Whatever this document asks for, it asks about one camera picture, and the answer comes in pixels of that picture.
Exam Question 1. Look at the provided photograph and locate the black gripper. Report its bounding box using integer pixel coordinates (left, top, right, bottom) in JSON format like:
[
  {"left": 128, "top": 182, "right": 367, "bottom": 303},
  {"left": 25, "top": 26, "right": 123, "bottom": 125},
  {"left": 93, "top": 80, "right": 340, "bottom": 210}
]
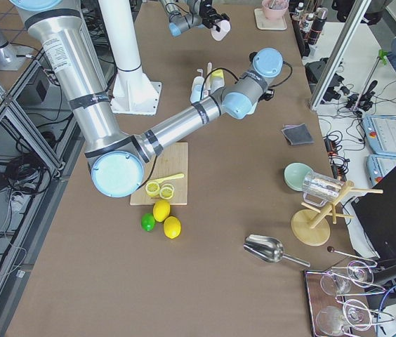
[{"left": 199, "top": 0, "right": 229, "bottom": 31}]

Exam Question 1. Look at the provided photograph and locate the pink cup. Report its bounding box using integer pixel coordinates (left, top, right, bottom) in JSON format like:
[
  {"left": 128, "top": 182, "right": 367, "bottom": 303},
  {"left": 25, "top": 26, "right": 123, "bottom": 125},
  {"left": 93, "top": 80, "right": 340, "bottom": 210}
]
[{"left": 211, "top": 20, "right": 231, "bottom": 41}]

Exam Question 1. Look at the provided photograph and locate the mint green cup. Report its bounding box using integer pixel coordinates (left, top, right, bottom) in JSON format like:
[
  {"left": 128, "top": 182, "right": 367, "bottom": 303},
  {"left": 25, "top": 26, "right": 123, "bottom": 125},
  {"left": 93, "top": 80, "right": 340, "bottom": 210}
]
[{"left": 246, "top": 103, "right": 258, "bottom": 115}]

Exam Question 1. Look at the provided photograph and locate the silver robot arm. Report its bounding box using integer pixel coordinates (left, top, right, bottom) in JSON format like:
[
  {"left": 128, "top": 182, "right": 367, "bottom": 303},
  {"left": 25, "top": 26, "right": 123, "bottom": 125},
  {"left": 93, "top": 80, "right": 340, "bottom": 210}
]
[
  {"left": 15, "top": 1, "right": 283, "bottom": 197},
  {"left": 160, "top": 1, "right": 231, "bottom": 41}
]

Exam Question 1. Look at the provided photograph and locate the white cup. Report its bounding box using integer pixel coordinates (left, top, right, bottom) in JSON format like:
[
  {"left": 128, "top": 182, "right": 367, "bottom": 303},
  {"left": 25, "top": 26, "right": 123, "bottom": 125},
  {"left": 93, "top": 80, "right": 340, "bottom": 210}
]
[{"left": 192, "top": 76, "right": 204, "bottom": 90}]

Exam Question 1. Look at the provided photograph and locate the grey cup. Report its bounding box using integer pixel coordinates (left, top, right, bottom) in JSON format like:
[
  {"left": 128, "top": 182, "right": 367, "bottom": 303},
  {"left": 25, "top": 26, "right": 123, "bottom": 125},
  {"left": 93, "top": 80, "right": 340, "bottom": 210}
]
[{"left": 211, "top": 77, "right": 225, "bottom": 93}]

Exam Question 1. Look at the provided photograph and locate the light blue cup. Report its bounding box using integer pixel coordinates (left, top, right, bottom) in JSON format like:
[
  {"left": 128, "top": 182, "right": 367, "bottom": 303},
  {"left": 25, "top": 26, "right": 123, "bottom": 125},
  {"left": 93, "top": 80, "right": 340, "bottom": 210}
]
[{"left": 190, "top": 84, "right": 202, "bottom": 103}]

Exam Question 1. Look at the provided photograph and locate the beige tray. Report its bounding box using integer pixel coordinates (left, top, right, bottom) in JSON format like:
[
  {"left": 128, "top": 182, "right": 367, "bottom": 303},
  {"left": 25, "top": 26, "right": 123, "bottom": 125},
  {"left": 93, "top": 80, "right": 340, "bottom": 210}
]
[{"left": 254, "top": 8, "right": 287, "bottom": 31}]

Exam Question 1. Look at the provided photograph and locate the pink bowl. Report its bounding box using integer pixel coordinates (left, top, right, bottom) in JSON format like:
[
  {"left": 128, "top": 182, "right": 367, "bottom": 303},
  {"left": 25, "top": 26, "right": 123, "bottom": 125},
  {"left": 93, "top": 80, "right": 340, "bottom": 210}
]
[{"left": 261, "top": 0, "right": 289, "bottom": 20}]

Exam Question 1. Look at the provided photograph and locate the grey folded cloth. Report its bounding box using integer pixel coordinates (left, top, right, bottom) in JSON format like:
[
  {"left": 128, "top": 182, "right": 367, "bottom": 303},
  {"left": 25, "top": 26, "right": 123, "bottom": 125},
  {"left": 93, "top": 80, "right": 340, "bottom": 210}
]
[{"left": 282, "top": 124, "right": 314, "bottom": 146}]

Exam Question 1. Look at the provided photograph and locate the wooden cutting board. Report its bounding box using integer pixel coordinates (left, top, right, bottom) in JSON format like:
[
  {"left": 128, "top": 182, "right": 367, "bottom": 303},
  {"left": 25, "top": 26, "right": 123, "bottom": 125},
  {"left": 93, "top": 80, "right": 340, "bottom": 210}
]
[{"left": 129, "top": 143, "right": 189, "bottom": 206}]

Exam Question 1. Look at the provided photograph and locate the yellow plastic knife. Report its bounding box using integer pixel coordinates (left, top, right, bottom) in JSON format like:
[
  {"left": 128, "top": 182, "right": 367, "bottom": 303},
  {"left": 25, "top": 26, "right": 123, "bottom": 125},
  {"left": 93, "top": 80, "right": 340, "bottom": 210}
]
[{"left": 151, "top": 173, "right": 185, "bottom": 184}]

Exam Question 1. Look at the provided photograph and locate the mint green bowl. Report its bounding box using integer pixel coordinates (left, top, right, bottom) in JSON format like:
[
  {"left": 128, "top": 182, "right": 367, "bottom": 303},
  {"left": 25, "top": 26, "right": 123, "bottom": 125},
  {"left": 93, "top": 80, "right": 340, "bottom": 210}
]
[{"left": 284, "top": 162, "right": 313, "bottom": 192}]

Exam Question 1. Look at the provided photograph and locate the lemon slice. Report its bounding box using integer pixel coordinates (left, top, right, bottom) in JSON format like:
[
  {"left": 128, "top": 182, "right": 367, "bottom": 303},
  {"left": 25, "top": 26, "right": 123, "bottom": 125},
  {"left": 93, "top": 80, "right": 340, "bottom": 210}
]
[
  {"left": 159, "top": 183, "right": 175, "bottom": 200},
  {"left": 145, "top": 180, "right": 161, "bottom": 197}
]

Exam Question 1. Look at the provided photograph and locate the yellow lemon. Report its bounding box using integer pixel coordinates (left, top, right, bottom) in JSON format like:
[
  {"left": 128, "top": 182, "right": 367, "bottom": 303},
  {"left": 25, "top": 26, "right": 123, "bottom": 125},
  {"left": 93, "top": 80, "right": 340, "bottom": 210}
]
[
  {"left": 164, "top": 216, "right": 182, "bottom": 239},
  {"left": 152, "top": 199, "right": 171, "bottom": 223}
]

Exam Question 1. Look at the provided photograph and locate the clear glass mug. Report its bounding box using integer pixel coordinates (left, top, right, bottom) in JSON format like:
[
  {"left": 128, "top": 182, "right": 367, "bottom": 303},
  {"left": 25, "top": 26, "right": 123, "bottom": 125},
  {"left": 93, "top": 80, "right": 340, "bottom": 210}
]
[{"left": 302, "top": 171, "right": 344, "bottom": 207}]

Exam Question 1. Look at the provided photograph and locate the blue teach pendant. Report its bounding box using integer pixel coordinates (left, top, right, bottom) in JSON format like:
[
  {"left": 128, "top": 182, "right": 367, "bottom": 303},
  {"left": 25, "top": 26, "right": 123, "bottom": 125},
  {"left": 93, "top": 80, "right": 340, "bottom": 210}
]
[
  {"left": 362, "top": 115, "right": 396, "bottom": 157},
  {"left": 367, "top": 154, "right": 396, "bottom": 186}
]

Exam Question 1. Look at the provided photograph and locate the green lime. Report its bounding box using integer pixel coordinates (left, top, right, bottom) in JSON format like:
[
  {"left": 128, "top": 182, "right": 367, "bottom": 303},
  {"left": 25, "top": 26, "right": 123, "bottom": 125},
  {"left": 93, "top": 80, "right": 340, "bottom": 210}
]
[{"left": 140, "top": 213, "right": 156, "bottom": 232}]

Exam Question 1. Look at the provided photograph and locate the wooden mug tree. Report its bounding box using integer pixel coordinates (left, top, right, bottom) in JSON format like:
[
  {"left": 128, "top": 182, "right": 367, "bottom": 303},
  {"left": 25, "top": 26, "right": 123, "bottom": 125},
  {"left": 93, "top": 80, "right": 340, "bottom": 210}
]
[{"left": 291, "top": 180, "right": 383, "bottom": 246}]

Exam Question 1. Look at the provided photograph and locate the metal scoop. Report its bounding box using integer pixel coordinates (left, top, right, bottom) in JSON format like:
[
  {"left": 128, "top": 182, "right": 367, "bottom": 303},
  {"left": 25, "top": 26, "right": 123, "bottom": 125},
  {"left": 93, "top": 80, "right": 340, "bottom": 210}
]
[{"left": 243, "top": 234, "right": 310, "bottom": 267}]

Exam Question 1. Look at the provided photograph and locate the black monitor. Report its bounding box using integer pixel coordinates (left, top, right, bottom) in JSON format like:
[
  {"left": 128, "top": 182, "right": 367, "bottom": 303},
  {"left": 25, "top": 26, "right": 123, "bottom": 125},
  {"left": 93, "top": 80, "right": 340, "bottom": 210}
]
[{"left": 352, "top": 167, "right": 396, "bottom": 259}]

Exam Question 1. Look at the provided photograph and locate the wine glass rack tray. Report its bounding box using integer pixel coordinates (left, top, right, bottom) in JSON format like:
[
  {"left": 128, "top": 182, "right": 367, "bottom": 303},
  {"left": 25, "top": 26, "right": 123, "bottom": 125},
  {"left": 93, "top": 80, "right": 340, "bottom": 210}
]
[{"left": 304, "top": 260, "right": 395, "bottom": 336}]

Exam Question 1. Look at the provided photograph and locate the white wire cup holder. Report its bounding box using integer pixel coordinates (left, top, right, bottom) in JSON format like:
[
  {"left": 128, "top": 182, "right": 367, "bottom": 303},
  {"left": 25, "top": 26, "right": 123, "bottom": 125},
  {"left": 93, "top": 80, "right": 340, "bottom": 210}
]
[{"left": 197, "top": 62, "right": 212, "bottom": 99}]

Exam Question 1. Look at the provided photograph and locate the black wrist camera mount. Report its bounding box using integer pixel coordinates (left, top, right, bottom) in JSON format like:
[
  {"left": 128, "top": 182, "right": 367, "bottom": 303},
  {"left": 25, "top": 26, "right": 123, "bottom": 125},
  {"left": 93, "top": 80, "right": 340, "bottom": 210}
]
[{"left": 258, "top": 88, "right": 275, "bottom": 101}]

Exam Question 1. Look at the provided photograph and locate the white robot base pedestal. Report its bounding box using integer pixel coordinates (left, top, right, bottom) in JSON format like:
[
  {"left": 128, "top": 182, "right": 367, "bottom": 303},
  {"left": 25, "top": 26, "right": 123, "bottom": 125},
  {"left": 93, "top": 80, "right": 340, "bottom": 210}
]
[{"left": 99, "top": 0, "right": 161, "bottom": 116}]

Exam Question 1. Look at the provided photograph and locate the aluminium frame post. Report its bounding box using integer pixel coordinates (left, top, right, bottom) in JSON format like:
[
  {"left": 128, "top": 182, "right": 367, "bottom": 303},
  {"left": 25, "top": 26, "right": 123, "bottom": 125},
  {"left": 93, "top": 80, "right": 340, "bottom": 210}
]
[{"left": 309, "top": 0, "right": 371, "bottom": 112}]

